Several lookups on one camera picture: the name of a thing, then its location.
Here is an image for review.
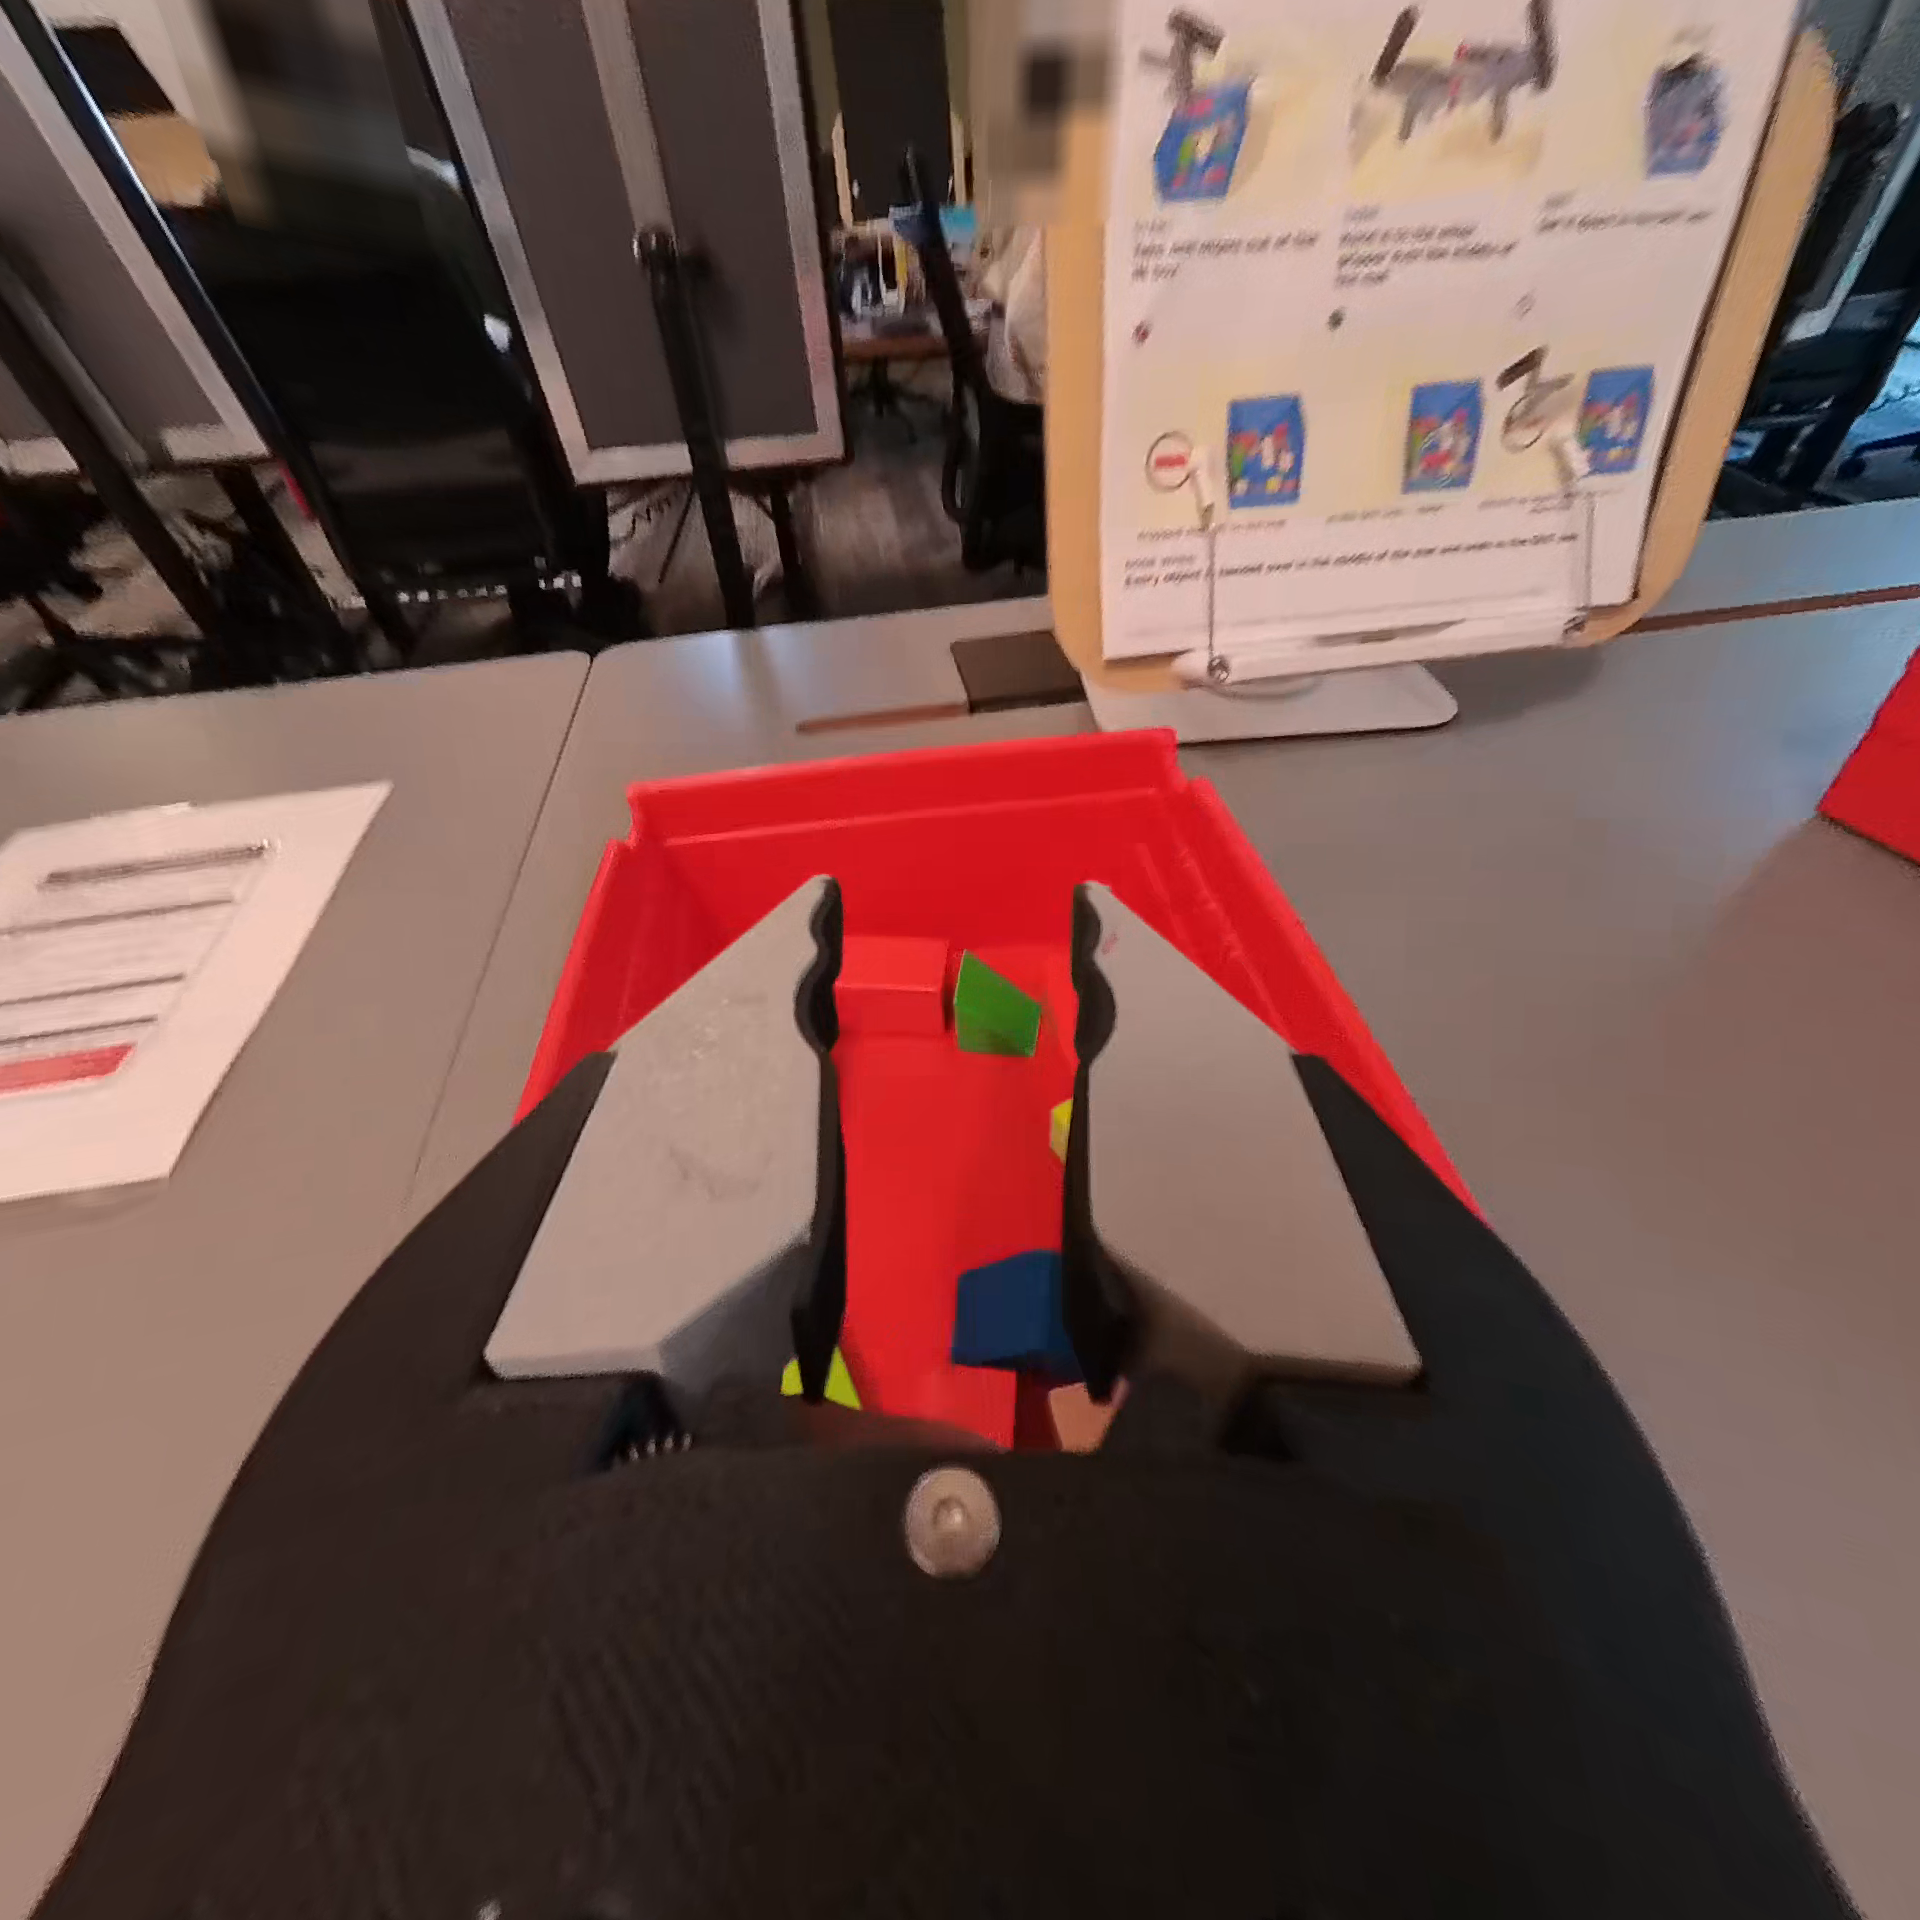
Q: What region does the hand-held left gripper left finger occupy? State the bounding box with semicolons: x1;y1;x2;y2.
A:
482;877;846;1402

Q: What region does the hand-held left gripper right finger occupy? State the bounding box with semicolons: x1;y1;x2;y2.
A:
1064;883;1423;1418

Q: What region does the red plastic bin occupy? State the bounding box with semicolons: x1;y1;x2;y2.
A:
510;729;1489;1455
1817;646;1920;864

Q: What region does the blue wooden block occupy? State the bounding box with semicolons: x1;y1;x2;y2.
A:
950;1251;1087;1384

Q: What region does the red wooden block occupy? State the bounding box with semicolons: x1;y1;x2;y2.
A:
833;937;953;1037

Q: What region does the green wooden block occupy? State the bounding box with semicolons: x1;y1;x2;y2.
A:
951;950;1046;1058

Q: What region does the grey metal stand base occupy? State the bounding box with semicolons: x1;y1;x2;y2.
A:
1085;659;1462;747

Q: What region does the white printed paper sheet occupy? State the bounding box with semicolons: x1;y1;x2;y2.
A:
0;779;397;1207

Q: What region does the black flat pad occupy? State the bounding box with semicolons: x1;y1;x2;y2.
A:
950;631;1087;712

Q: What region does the instruction sheet on clipboard stand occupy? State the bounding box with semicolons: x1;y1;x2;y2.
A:
1046;29;1841;698

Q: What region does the printed instruction sheet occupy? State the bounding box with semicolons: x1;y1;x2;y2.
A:
1103;0;1802;662

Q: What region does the grey partition panel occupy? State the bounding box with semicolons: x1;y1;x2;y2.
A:
0;0;273;458
406;0;848;483

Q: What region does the black office chair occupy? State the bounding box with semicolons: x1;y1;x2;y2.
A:
1727;88;1920;518

